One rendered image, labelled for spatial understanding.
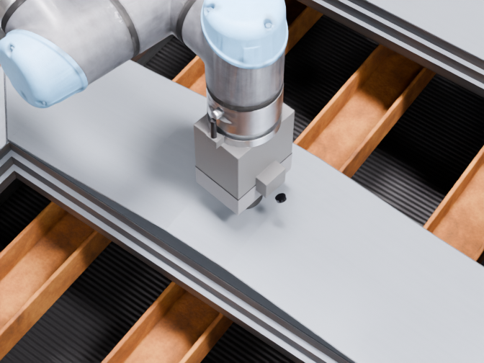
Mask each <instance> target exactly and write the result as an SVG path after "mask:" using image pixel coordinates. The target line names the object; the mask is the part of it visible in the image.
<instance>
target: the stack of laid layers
mask: <svg viewBox="0 0 484 363"><path fill-rule="evenodd" d="M297 1H299V2H301V3H303V4H305V5H306V6H309V7H310V8H312V9H314V10H316V11H318V12H320V13H322V14H324V15H326V16H327V17H330V18H331V19H334V20H336V21H337V22H339V23H341V24H343V25H345V26H347V27H349V28H351V29H353V30H354V31H356V32H358V33H360V34H362V35H364V36H366V37H368V38H370V39H371V40H374V41H375V42H378V43H379V44H381V45H384V46H385V47H387V48H389V49H391V50H393V51H395V52H396V53H399V54H401V55H402V56H404V57H406V58H408V59H410V60H412V61H414V62H416V63H418V64H419V65H421V66H423V67H425V68H427V69H429V70H431V71H433V72H435V73H437V74H439V75H440V76H443V77H444V78H446V79H449V80H450V81H452V82H454V83H456V84H458V85H460V86H462V87H464V88H466V89H467V90H469V91H471V92H473V93H475V94H477V95H479V96H481V97H483V98H484V60H481V59H479V58H477V57H475V56H473V55H471V54H469V53H467V52H465V51H463V50H461V49H459V48H457V47H455V46H453V45H452V44H450V43H448V42H446V41H444V40H442V39H440V38H438V37H436V36H434V35H432V34H430V33H428V32H426V31H424V30H422V29H420V28H418V27H416V26H414V25H412V24H411V23H409V22H407V21H405V20H403V19H401V18H399V17H397V16H395V15H393V14H391V13H389V12H387V11H385V10H383V9H381V8H379V7H377V6H375V5H373V4H371V3H369V2H368V1H365V0H297ZM16 178H17V179H19V180H20V181H22V182H24V183H25V184H26V185H28V186H29V187H31V188H33V189H34V190H35V191H37V192H39V193H40V194H41V195H43V196H44V197H46V198H48V199H49V200H50V201H52V202H54V203H55V204H57V205H58V206H59V207H61V208H63V209H64V210H65V211H67V212H69V213H71V214H72V215H73V216H75V217H76V218H78V219H79V220H81V221H82V222H84V223H86V224H87V225H88V226H90V227H91V228H93V229H94V230H96V231H97V232H99V233H101V234H102V235H103V236H105V237H106V238H108V239H110V240H111V241H112V242H114V243H116V244H117V245H118V246H120V247H122V248H123V249H125V250H126V251H128V252H129V253H131V254H132V255H133V256H135V257H137V258H138V259H140V260H141V261H143V262H144V263H146V264H147V265H148V266H150V267H152V268H153V269H155V270H156V271H157V272H159V273H161V274H162V275H164V276H165V277H167V278H168V279H170V280H171V281H173V282H175V283H176V284H178V285H179V286H180V287H182V288H184V289H185V290H186V291H188V292H190V293H191V294H193V295H194V296H195V297H197V298H199V299H200V300H201V301H203V302H204V303H206V304H208V305H209V306H210V307H212V308H214V309H215V310H216V311H218V312H219V313H222V314H223V315H224V316H226V317H227V318H229V319H231V320H232V321H233V322H235V323H237V324H238V325H239V326H241V327H242V328H244V329H246V330H247V331H248V332H250V333H252V334H253V335H255V336H256V337H257V338H259V339H261V340H262V341H263V342H265V343H266V344H268V345H270V346H271V347H273V348H274V349H276V350H277V351H279V352H280V353H282V354H283V355H285V356H286V357H288V358H289V359H291V360H292V361H294V362H295V363H355V362H353V361H352V360H350V359H349V358H348V357H346V356H345V355H344V354H342V353H341V352H340V351H338V350H337V349H335V348H334V347H332V346H331V345H330V344H328V343H327V342H326V341H324V340H323V339H322V338H320V337H319V336H317V335H316V334H314V333H313V332H312V331H310V330H309V329H308V328H306V327H304V325H302V324H301V323H299V322H298V321H296V320H295V319H294V318H292V317H291V316H290V315H288V314H286V312H284V311H283V310H281V309H280V308H278V307H277V306H276V305H274V304H273V303H271V302H270V301H268V300H267V299H266V298H265V297H263V296H261V295H260V294H259V293H257V292H256V291H255V290H253V289H251V288H250V287H249V286H248V285H246V284H245V283H243V282H242V281H241V280H239V279H238V278H236V277H235V276H233V275H232V274H231V273H230V272H228V271H226V270H225V269H224V268H222V267H221V266H219V265H217V264H216V263H215V262H213V261H211V260H209V259H208V258H207V257H205V256H203V255H202V254H201V253H199V252H197V251H195V250H194V249H193V248H191V247H190V246H188V245H187V244H185V243H183V242H182V241H180V240H179V239H178V238H175V237H174V236H172V235H171V234H170V233H168V232H166V231H165V230H163V229H161V228H159V227H158V226H156V225H154V224H153V223H150V222H149V221H147V220H145V219H144V218H142V217H140V216H139V215H136V214H135V213H134V212H131V211H129V210H128V209H126V208H125V207H123V206H121V205H119V204H117V203H116V202H114V201H112V200H111V199H109V198H107V197H105V196H104V195H102V194H100V193H98V192H96V191H94V190H93V189H91V188H89V187H87V186H86V185H84V184H82V183H81V182H79V181H76V180H75V179H73V178H71V177H70V176H68V175H66V174H64V173H63V172H61V171H59V170H57V169H56V168H54V167H52V166H51V165H49V164H47V163H45V162H44V161H42V160H40V159H39V158H37V157H36V156H34V155H32V154H31V153H28V152H27V151H25V150H24V149H22V148H20V147H19V146H17V145H15V144H13V143H12V142H10V141H8V140H7V139H6V92H5V73H4V71H3V69H2V67H1V66H0V194H1V193H2V192H3V191H4V190H5V189H6V188H7V187H8V186H9V185H10V184H11V183H12V182H13V181H14V180H15V179H16Z"/></svg>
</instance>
